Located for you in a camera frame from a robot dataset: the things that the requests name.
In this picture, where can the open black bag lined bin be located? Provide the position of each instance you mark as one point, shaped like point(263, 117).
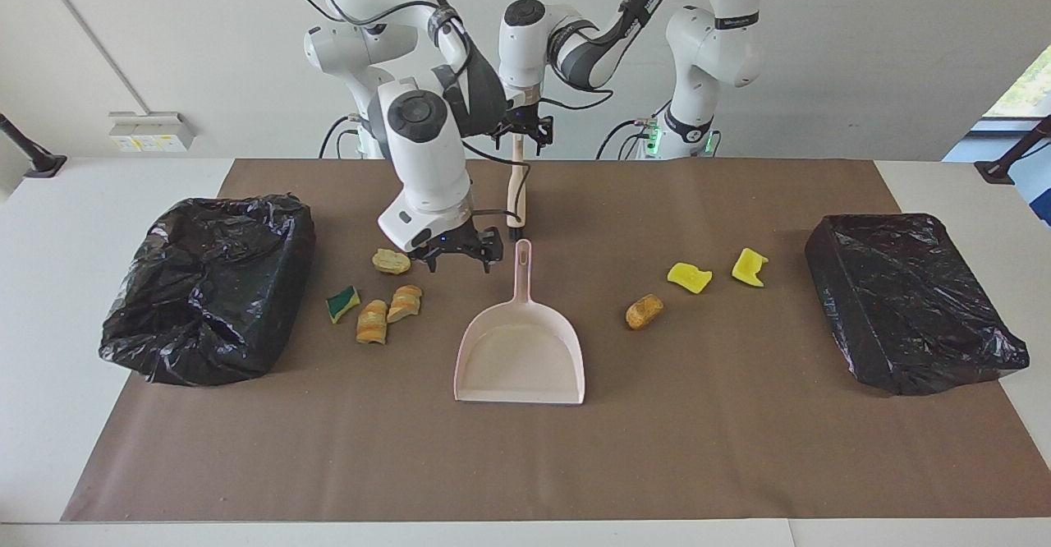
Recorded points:
point(205, 301)

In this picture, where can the brown cracked sponge lump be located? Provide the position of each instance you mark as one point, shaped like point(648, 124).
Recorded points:
point(644, 311)

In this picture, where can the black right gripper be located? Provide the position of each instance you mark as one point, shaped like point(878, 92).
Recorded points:
point(456, 243)

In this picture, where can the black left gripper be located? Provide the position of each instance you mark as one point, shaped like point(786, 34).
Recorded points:
point(525, 122)

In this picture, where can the black clamp stand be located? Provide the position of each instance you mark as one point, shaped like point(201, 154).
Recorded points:
point(998, 171)
point(45, 165)

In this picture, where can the black bag covered flat bin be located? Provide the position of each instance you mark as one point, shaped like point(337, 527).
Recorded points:
point(911, 301)

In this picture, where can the pale yellow sponge chip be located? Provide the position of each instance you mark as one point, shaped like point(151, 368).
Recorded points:
point(391, 261)

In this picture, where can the white wall socket box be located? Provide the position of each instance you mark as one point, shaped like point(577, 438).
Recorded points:
point(152, 130)

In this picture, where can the pale pink plastic dustpan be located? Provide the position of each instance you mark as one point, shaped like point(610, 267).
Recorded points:
point(517, 350)

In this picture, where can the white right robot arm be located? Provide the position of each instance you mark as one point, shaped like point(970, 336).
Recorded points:
point(427, 161)

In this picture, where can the small orange striped sponge roll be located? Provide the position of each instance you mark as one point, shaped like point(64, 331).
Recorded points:
point(404, 304)

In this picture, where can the green-topped yellow sponge wedge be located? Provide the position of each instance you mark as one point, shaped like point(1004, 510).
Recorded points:
point(342, 305)

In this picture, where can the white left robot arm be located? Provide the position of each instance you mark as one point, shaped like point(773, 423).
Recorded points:
point(706, 46)

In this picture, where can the large orange striped sponge roll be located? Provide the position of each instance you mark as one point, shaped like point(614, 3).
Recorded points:
point(372, 323)

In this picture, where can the brown paper table mat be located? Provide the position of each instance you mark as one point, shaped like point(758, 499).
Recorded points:
point(493, 465)

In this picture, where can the yellow sponge piece green-backed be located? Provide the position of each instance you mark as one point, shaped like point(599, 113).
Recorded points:
point(689, 278)

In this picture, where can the window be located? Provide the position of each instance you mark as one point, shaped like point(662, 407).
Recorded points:
point(1030, 91)

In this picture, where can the yellow sponge piece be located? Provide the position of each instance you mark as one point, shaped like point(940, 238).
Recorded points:
point(750, 268)

